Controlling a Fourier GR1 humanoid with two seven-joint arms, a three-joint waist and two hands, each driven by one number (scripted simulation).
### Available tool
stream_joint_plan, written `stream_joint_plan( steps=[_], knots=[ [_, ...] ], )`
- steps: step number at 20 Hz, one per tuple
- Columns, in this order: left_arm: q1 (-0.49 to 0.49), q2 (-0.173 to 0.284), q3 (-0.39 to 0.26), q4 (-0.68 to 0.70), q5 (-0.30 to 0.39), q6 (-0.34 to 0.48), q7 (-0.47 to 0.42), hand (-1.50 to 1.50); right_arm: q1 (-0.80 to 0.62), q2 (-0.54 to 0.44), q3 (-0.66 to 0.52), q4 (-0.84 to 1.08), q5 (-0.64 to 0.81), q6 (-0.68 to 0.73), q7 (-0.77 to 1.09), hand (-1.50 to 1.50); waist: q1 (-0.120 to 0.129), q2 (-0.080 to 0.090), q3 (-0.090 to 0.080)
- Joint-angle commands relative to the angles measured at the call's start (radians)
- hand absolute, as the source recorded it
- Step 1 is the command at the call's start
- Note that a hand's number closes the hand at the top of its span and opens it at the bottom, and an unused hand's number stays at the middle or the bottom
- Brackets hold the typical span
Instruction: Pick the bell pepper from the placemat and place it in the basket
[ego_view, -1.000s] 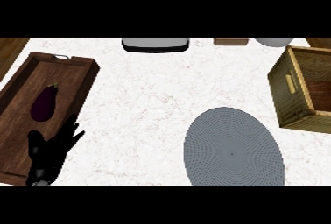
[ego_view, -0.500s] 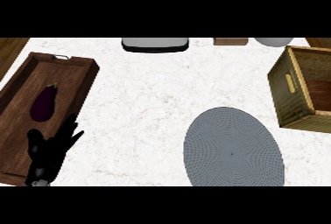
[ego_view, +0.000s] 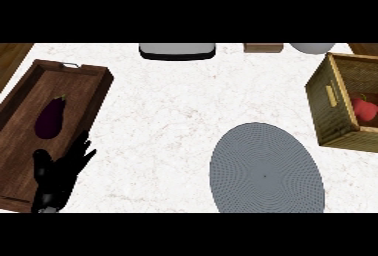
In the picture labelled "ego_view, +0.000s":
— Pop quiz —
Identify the brown wooden corner piece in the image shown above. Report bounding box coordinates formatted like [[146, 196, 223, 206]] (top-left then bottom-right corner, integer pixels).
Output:
[[347, 43, 378, 57]]

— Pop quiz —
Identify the white and black appliance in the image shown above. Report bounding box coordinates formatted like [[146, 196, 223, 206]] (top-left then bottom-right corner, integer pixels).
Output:
[[137, 43, 219, 62]]

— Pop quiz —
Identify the dark wooden serving tray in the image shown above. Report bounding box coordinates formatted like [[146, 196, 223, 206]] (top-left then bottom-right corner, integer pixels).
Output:
[[0, 59, 115, 214]]

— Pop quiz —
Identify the purple eggplant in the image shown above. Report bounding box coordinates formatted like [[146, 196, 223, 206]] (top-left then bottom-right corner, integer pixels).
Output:
[[34, 94, 68, 140]]

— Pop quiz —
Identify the small wooden block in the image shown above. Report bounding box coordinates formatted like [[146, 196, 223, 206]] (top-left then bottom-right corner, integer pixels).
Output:
[[242, 43, 285, 54]]

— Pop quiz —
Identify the red bell pepper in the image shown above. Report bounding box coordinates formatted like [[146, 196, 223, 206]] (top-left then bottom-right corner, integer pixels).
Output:
[[350, 94, 378, 123]]

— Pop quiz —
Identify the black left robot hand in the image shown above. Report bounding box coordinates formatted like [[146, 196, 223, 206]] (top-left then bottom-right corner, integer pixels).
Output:
[[30, 130, 99, 210]]

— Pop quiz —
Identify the round grey woven placemat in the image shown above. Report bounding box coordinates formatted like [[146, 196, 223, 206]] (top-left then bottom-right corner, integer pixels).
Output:
[[208, 122, 326, 214]]

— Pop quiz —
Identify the square wicker basket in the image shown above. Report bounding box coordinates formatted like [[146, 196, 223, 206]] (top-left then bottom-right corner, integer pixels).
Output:
[[304, 52, 378, 154]]

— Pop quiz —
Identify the white rounded bowl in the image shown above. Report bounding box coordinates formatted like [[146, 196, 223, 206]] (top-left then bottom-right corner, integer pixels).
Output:
[[288, 43, 337, 55]]

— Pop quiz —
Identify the brown wooden panel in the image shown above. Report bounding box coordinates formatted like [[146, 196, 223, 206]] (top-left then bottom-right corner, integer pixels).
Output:
[[0, 43, 35, 93]]

